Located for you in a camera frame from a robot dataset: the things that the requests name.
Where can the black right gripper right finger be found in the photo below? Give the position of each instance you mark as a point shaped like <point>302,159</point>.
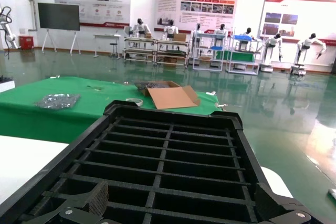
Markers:
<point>270,205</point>

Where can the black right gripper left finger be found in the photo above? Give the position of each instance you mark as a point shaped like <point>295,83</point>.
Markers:
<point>97,197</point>

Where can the white industrial robot arm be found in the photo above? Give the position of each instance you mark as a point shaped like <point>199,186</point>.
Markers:
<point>9,33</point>

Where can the black slotted plastic container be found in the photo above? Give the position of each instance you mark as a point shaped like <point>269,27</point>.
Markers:
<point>202,155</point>

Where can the small open cardboard box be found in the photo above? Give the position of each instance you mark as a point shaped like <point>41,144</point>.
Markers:
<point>173,98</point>

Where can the red box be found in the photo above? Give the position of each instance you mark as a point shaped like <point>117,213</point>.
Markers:
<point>26,42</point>

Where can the white tape roll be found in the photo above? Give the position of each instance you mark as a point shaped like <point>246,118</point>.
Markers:
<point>136,104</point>

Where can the gray antistatic bubble bag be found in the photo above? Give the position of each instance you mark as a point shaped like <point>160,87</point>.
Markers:
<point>56,101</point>

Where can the silver binder clip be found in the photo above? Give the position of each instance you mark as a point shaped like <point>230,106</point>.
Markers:
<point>220,106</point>
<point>55,76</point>
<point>210,93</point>

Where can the gray bubble bag bundle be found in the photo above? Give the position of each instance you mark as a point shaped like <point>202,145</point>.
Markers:
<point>155,85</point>

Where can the small white table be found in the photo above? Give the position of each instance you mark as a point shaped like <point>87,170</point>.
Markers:
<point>6,87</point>

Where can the black stool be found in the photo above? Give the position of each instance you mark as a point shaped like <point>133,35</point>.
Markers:
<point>113,44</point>

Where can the white black humanoid robot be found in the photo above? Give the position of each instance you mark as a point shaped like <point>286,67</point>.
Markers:
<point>305,44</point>
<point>247,32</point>
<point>197,31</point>
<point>273,44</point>
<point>171,29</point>
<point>221,30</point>
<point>141,27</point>

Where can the white desk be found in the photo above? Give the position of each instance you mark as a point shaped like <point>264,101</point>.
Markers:
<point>106,36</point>

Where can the brown carton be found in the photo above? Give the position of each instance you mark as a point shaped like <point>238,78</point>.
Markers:
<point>180,37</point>

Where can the black display on white stand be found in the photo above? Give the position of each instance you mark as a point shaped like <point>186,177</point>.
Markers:
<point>59,16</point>

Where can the white tube frame workbench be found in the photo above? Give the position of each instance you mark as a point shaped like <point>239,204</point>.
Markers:
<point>139,41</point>
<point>172,43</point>

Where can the white frame rack blue top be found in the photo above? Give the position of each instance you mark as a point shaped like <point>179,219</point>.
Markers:
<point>242,37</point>

